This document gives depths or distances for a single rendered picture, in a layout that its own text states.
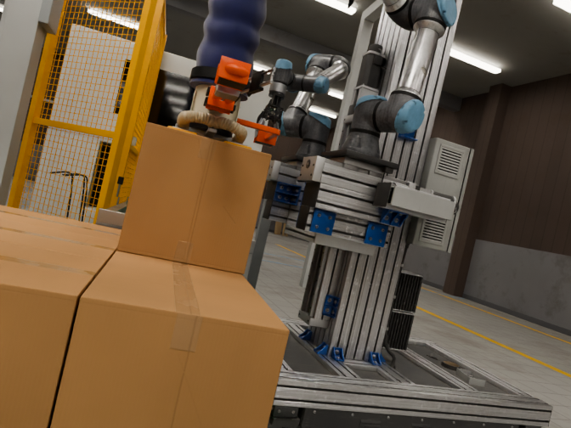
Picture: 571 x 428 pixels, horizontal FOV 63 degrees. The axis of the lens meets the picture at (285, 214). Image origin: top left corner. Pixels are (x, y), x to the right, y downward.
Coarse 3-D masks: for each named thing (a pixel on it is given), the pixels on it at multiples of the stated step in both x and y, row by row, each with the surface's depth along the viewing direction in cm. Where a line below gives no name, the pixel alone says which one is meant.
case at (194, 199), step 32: (160, 128) 140; (160, 160) 141; (192, 160) 144; (224, 160) 146; (256, 160) 149; (160, 192) 142; (192, 192) 144; (224, 192) 147; (256, 192) 149; (128, 224) 140; (160, 224) 142; (192, 224) 145; (224, 224) 147; (160, 256) 143; (192, 256) 145; (224, 256) 148
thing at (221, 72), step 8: (224, 56) 109; (224, 64) 109; (240, 64) 110; (248, 64) 110; (224, 72) 109; (216, 80) 116; (224, 80) 111; (232, 80) 110; (240, 80) 110; (240, 88) 116
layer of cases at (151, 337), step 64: (0, 256) 97; (64, 256) 112; (128, 256) 133; (0, 320) 79; (64, 320) 81; (128, 320) 84; (192, 320) 87; (256, 320) 93; (0, 384) 79; (64, 384) 82; (128, 384) 85; (192, 384) 88; (256, 384) 91
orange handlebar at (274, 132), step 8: (232, 64) 109; (232, 72) 109; (240, 72) 109; (248, 72) 110; (216, 96) 136; (240, 120) 178; (256, 128) 180; (264, 128) 180; (272, 128) 181; (272, 136) 189
